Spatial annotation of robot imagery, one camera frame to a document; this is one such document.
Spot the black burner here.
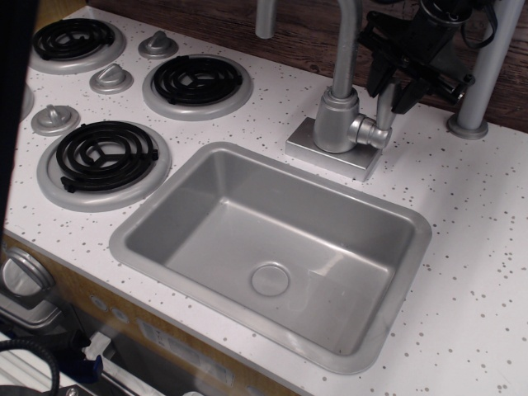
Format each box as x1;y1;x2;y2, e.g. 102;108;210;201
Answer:
21;84;34;120
142;54;252;121
29;18;126;75
37;121;172;213

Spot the silver toy faucet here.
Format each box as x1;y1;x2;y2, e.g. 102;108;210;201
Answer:
256;0;392;182

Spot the silver faucet lever handle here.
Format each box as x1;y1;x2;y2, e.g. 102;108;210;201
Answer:
376;78;403;130

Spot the black burner back right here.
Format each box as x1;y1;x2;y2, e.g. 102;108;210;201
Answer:
142;54;252;121

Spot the grey toy sink basin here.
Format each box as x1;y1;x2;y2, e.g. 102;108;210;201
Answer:
110;142;431;375

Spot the grey stove knob middle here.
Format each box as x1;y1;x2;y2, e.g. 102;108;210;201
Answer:
89;64;134;95

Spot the grey stove knob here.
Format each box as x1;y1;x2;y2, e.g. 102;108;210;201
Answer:
138;31;178;59
31;105;80;137
89;64;134;95

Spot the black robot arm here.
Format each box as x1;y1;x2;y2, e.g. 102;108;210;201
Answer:
359;1;498;114

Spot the grey stove knob back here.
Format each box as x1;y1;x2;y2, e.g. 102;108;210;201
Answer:
138;31;178;59

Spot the silver oven dial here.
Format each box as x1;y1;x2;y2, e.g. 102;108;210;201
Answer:
1;247;54;309

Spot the black cable lower left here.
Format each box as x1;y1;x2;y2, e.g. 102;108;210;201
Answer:
0;336;92;396

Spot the grey stove knob front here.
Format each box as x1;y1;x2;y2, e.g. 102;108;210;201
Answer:
31;105;80;137

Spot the black burner back left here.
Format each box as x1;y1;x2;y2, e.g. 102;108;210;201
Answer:
29;18;126;75

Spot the black burner far left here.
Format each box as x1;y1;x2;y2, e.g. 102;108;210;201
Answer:
21;84;34;120

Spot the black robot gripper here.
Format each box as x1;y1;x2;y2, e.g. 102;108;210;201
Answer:
359;6;474;115

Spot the black burner front right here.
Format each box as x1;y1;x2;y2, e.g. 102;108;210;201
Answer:
37;121;172;213

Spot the grey support pole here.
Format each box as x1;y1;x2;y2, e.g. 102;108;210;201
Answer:
447;0;525;140

